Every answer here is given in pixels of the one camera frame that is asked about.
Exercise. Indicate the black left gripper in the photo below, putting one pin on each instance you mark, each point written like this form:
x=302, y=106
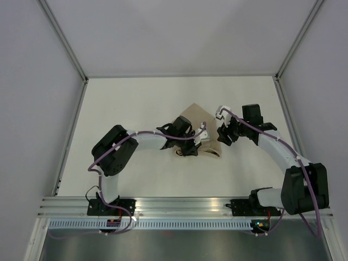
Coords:
x=192, y=150

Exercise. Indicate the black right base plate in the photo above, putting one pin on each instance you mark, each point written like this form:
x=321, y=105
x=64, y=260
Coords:
x=243, y=207

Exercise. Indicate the aluminium front mounting rail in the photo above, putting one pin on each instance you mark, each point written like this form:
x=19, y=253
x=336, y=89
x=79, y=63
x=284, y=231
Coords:
x=147, y=207

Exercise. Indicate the left aluminium side rail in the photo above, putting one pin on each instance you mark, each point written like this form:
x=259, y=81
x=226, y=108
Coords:
x=70, y=133

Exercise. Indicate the right aluminium side rail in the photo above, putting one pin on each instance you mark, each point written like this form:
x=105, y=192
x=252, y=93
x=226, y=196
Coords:
x=289, y=118

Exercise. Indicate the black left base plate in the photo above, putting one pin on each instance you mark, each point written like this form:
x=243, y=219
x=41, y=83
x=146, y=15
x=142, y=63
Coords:
x=97, y=208

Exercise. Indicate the aluminium side rail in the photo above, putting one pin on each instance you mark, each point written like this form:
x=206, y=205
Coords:
x=289, y=118
x=70, y=133

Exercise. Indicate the beige cloth napkin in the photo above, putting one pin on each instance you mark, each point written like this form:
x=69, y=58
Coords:
x=196, y=115

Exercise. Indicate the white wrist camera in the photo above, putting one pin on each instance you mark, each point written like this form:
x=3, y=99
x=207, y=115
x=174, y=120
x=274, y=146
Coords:
x=223, y=113
x=202, y=134

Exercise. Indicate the left aluminium frame post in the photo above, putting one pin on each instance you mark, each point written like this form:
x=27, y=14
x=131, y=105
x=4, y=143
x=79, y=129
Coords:
x=53, y=22

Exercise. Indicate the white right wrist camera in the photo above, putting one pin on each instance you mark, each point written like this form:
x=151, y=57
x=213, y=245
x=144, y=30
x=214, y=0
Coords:
x=223, y=113

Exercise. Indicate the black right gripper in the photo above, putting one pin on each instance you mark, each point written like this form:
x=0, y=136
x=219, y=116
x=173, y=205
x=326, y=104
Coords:
x=224, y=131

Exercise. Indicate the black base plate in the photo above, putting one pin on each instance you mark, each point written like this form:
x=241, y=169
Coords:
x=243, y=207
x=97, y=208

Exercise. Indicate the right aluminium frame post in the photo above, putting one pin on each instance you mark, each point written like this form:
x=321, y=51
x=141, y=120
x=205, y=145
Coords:
x=313, y=13

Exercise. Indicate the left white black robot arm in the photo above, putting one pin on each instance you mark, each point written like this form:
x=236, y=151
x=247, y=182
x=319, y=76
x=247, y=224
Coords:
x=113, y=152

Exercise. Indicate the aluminium frame post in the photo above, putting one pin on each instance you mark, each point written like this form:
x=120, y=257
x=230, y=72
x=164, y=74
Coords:
x=313, y=13
x=53, y=22

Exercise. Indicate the white slotted cable duct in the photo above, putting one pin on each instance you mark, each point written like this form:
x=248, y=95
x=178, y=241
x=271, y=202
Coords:
x=158, y=224

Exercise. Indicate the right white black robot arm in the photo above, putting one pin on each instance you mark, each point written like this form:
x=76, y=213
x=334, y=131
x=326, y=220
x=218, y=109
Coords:
x=304, y=188

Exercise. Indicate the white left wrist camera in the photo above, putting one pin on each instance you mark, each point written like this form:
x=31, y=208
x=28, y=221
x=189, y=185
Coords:
x=202, y=134

